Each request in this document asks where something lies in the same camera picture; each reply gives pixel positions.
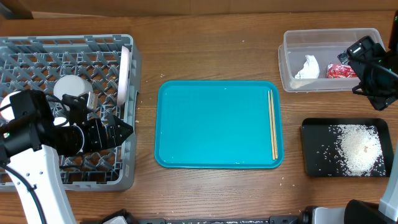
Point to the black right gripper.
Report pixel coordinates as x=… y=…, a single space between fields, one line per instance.
x=364 y=51

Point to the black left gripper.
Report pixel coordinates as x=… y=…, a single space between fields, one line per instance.
x=102 y=141

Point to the red sauce packet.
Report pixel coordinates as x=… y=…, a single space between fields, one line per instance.
x=340 y=71

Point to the white paper cup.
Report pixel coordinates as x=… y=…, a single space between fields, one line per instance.
x=61 y=121

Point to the large white plate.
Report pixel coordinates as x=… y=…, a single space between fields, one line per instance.
x=123 y=76

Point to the grey plastic bowl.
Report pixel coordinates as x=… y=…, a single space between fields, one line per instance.
x=71 y=85

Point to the white napkin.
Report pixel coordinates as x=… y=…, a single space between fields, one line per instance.
x=310 y=69

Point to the wooden chopstick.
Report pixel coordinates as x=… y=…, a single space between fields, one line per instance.
x=273 y=125
x=270 y=125

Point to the small pink bowl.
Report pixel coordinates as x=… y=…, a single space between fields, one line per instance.
x=7 y=113

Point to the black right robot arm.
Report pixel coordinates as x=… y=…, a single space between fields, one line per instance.
x=357 y=211

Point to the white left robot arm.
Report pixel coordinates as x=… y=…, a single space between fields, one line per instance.
x=41 y=128

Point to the grey dishwasher rack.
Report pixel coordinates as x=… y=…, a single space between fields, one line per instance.
x=38 y=62

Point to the clear plastic bin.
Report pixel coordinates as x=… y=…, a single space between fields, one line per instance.
x=325 y=45

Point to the pile of white rice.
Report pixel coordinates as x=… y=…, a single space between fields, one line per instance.
x=355 y=151

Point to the teal serving tray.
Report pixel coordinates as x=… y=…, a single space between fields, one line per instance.
x=217 y=124

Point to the black plastic tray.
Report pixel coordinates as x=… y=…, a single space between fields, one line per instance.
x=314 y=134

